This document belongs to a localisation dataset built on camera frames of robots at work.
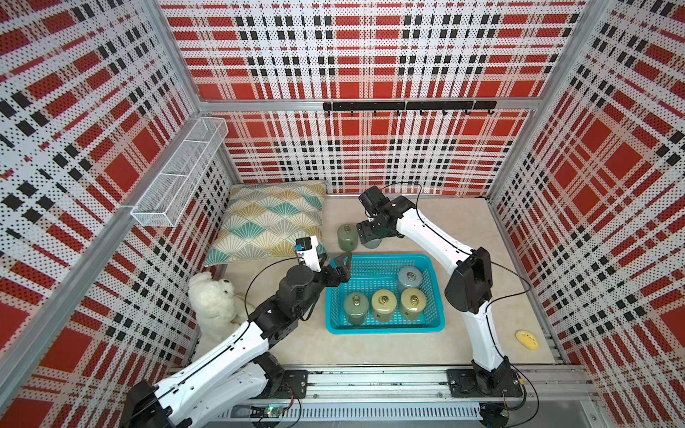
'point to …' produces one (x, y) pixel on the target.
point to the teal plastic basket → (372, 272)
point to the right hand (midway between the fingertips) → (377, 230)
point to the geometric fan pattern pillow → (263, 220)
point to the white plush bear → (218, 308)
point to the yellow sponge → (528, 340)
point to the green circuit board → (266, 412)
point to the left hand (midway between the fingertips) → (343, 254)
